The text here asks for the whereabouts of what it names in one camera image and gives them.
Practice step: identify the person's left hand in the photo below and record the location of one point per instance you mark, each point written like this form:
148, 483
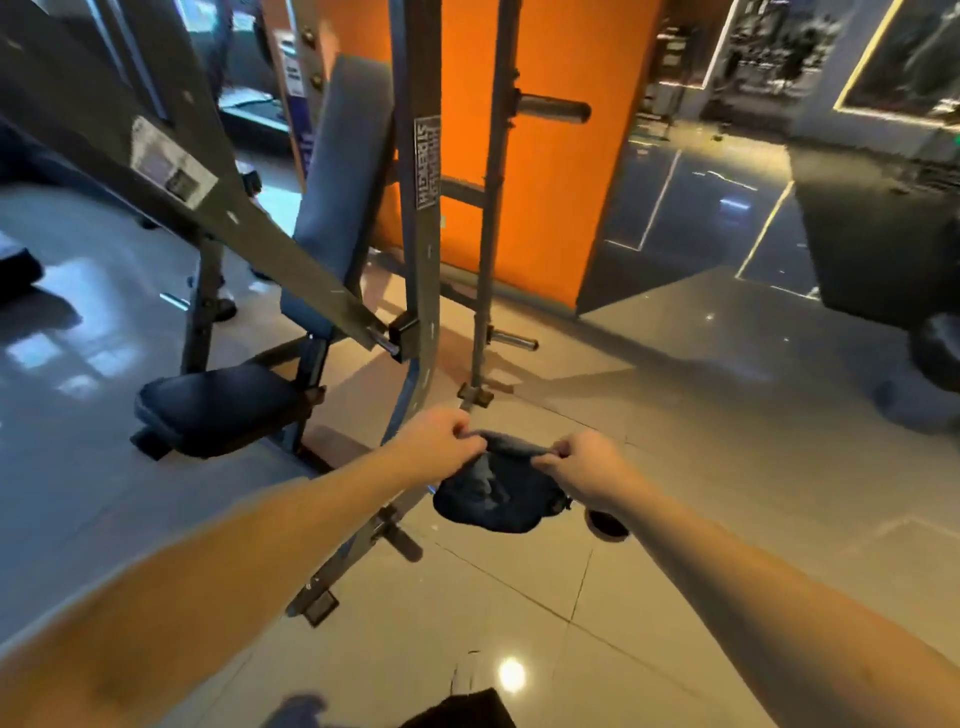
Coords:
435, 446

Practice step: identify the person's right hand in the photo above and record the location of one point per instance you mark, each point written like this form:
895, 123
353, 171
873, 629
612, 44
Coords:
596, 468

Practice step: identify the green cleaning cloth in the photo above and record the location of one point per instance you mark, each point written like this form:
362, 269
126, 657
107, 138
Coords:
503, 488

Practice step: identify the grey steel gym machine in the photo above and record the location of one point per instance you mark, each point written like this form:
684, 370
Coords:
420, 225

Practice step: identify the person's left forearm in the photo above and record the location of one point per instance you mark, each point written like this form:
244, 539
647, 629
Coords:
195, 600

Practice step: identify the person's right forearm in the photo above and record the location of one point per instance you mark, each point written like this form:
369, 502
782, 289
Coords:
780, 615

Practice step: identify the person's black trousers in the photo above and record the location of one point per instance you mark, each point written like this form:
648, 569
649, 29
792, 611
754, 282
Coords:
450, 710

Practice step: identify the black dumbbell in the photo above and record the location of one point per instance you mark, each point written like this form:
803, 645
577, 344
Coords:
608, 525

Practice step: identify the chrome weight storage peg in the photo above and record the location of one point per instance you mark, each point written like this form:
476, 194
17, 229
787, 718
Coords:
513, 339

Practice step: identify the black treadmill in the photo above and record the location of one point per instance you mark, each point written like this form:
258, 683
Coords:
255, 108

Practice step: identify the lit frame wall panel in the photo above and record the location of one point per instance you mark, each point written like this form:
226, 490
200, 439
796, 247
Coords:
900, 60

